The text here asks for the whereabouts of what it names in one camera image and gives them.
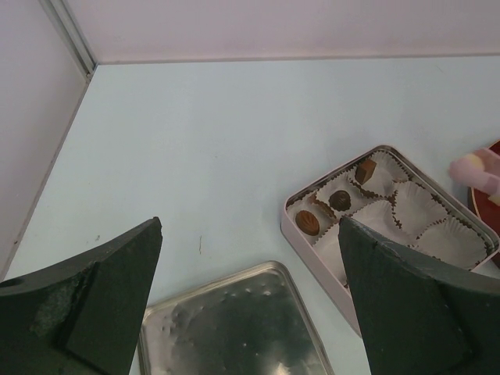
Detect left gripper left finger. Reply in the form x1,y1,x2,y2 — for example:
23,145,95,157
1,217,163,374

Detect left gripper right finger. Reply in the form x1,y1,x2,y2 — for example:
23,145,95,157
338,217,499,374

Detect red round plate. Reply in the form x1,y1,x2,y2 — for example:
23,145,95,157
464,141,499,235

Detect pink chocolate tin box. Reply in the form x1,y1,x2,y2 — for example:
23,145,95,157
280,145,499,333

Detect dark round chocolate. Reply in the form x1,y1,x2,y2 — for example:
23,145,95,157
328,190,352,212

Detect brown oval chocolate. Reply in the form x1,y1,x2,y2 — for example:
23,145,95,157
295,210,320,237

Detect brown square chocolate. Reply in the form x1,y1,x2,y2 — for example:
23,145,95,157
355,159,377,185

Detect pink metal tongs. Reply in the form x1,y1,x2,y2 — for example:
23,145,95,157
448,148,499,205

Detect silver tin lid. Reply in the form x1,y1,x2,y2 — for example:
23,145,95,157
138,261,334,374

